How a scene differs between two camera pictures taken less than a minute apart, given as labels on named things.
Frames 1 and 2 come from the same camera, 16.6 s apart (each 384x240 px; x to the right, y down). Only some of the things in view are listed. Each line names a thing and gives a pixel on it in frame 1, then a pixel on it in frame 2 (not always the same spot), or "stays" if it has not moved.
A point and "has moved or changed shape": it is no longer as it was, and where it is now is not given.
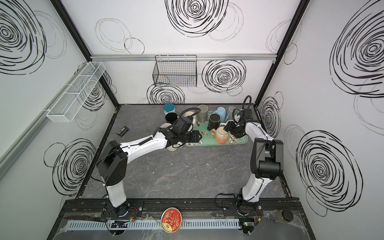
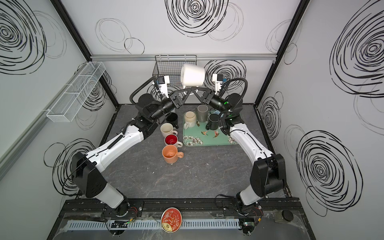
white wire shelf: (67, 106) stays
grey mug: (203, 113) stays
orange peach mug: (221, 135) -> (170, 154)
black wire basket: (175, 71) stays
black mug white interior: (214, 119) stays
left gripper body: (190, 136) -> (175, 99)
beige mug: (188, 113) stays
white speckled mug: (223, 124) has moved or changed shape
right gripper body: (231, 131) -> (207, 97)
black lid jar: (281, 216) stays
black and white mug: (171, 117) stays
